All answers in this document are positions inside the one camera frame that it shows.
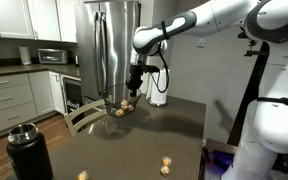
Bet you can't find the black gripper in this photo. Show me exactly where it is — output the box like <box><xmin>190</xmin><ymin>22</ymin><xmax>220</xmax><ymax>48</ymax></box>
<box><xmin>126</xmin><ymin>63</ymin><xmax>146</xmax><ymax>98</ymax></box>

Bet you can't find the black wire mesh basket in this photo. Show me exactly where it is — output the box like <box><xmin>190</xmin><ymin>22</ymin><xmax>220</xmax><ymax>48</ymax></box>
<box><xmin>101</xmin><ymin>83</ymin><xmax>142</xmax><ymax>118</ymax></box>

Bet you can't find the white paper towel roll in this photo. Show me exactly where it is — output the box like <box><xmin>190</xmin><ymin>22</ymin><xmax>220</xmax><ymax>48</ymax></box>
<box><xmin>146</xmin><ymin>68</ymin><xmax>170</xmax><ymax>106</ymax></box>

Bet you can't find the steel paper towel holder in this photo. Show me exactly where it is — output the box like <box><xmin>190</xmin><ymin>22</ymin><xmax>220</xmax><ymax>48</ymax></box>
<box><xmin>147</xmin><ymin>98</ymin><xmax>169</xmax><ymax>108</ymax></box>

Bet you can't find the stainless steel fridge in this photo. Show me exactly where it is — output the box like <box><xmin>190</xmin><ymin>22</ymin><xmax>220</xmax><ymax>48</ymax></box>
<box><xmin>73</xmin><ymin>0</ymin><xmax>142</xmax><ymax>108</ymax></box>

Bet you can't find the wooden chair back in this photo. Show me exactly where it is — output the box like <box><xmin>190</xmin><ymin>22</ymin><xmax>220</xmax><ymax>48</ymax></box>
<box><xmin>64</xmin><ymin>99</ymin><xmax>110</xmax><ymax>137</ymax></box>

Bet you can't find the black beverage cooler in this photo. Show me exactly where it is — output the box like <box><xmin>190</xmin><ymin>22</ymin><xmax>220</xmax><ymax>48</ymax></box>
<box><xmin>61</xmin><ymin>73</ymin><xmax>84</xmax><ymax>115</ymax></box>

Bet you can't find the dark counter kettle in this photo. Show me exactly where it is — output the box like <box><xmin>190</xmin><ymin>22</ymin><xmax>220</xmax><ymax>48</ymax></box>
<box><xmin>73</xmin><ymin>54</ymin><xmax>81</xmax><ymax>68</ymax></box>

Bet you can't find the white lower cabinet door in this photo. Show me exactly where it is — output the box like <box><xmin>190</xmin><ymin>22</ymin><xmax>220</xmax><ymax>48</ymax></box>
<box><xmin>28</xmin><ymin>70</ymin><xmax>56</xmax><ymax>117</ymax></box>
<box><xmin>48</xmin><ymin>71</ymin><xmax>67</xmax><ymax>115</ymax></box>

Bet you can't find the white cabinet door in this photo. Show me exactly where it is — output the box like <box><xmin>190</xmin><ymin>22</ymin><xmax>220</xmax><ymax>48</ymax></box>
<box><xmin>27</xmin><ymin>0</ymin><xmax>62</xmax><ymax>42</ymax></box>
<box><xmin>0</xmin><ymin>0</ymin><xmax>35</xmax><ymax>40</ymax></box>
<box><xmin>28</xmin><ymin>70</ymin><xmax>56</xmax><ymax>117</ymax></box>
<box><xmin>48</xmin><ymin>71</ymin><xmax>67</xmax><ymax>115</ymax></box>
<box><xmin>56</xmin><ymin>0</ymin><xmax>79</xmax><ymax>44</ymax></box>

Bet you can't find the silver toaster oven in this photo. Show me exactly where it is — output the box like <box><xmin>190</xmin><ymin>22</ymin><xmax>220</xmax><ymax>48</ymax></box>
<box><xmin>37</xmin><ymin>48</ymin><xmax>69</xmax><ymax>65</ymax></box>

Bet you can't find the white upper cabinet door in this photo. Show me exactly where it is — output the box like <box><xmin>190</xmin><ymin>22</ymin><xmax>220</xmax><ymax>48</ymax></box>
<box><xmin>0</xmin><ymin>0</ymin><xmax>35</xmax><ymax>40</ymax></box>
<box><xmin>27</xmin><ymin>0</ymin><xmax>62</xmax><ymax>42</ymax></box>
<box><xmin>56</xmin><ymin>0</ymin><xmax>79</xmax><ymax>44</ymax></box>

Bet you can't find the tan wooden box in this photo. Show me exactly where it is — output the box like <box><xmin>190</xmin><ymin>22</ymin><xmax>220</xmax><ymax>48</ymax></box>
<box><xmin>206</xmin><ymin>137</ymin><xmax>238</xmax><ymax>155</ymax></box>

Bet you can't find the dark kitchen countertop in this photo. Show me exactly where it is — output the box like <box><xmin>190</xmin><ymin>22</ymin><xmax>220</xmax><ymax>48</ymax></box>
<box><xmin>0</xmin><ymin>63</ymin><xmax>82</xmax><ymax>80</ymax></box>

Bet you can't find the white counter canister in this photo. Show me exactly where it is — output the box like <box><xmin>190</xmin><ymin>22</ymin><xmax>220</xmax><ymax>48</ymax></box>
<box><xmin>18</xmin><ymin>46</ymin><xmax>32</xmax><ymax>66</ymax></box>

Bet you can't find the black bottle with steel rim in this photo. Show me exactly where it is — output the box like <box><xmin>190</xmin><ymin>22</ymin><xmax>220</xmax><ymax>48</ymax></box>
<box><xmin>6</xmin><ymin>122</ymin><xmax>54</xmax><ymax>180</ymax></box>

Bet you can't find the deep white cabinet drawer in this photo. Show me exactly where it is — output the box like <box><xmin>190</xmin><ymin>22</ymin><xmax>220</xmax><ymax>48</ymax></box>
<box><xmin>0</xmin><ymin>83</ymin><xmax>35</xmax><ymax>116</ymax></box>
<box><xmin>0</xmin><ymin>101</ymin><xmax>38</xmax><ymax>138</ymax></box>

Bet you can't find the shallow white cabinet drawer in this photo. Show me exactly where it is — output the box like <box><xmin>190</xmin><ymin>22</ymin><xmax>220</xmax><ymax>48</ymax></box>
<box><xmin>0</xmin><ymin>73</ymin><xmax>31</xmax><ymax>93</ymax></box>

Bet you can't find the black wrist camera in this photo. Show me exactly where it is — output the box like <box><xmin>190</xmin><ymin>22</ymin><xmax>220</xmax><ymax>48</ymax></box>
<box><xmin>143</xmin><ymin>64</ymin><xmax>161</xmax><ymax>75</ymax></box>

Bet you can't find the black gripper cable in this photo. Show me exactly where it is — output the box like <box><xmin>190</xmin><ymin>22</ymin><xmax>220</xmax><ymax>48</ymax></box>
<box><xmin>149</xmin><ymin>41</ymin><xmax>170</xmax><ymax>94</ymax></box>

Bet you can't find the white light switch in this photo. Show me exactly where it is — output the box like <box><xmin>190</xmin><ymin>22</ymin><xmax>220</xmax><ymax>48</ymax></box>
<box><xmin>197</xmin><ymin>36</ymin><xmax>207</xmax><ymax>48</ymax></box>

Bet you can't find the black camera stand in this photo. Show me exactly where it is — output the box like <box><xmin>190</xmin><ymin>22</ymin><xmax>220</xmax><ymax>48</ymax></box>
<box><xmin>227</xmin><ymin>31</ymin><xmax>276</xmax><ymax>148</ymax></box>

